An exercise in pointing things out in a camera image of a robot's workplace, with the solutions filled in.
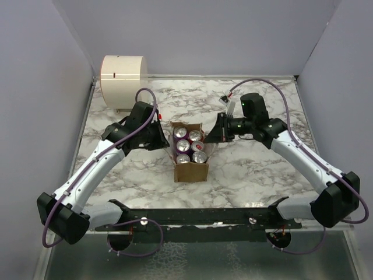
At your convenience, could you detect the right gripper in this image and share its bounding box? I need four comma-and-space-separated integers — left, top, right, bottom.
203, 111, 254, 143

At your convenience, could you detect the purple soda can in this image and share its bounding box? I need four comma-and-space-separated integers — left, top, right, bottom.
175, 139, 191, 155
173, 126, 188, 141

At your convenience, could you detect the red soda can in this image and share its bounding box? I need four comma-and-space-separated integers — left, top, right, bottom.
188, 130, 203, 143

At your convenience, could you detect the blue and silver energy can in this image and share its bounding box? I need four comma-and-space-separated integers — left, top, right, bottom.
191, 141, 205, 152

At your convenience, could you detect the black and gold can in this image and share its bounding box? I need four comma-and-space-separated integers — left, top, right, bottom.
192, 151, 207, 164

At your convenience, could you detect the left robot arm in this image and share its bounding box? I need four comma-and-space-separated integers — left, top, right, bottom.
37, 101, 169, 244

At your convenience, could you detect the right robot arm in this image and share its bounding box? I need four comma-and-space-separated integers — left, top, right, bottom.
205, 93, 360, 228

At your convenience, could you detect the silver top can front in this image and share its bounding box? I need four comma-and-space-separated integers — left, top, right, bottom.
175, 154, 191, 164

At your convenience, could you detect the cream cylindrical container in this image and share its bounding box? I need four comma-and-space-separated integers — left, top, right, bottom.
100, 55, 148, 113

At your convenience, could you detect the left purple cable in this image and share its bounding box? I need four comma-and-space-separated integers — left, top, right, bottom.
42, 88, 158, 249

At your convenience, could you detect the purple cable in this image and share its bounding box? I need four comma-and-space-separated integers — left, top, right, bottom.
42, 88, 158, 249
230, 78, 370, 225

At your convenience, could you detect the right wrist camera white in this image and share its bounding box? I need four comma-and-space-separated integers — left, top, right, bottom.
219, 95, 235, 117

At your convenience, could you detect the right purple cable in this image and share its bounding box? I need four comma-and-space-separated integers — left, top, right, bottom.
230, 78, 370, 225

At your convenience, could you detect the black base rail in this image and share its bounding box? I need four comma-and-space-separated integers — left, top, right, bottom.
95, 203, 301, 244

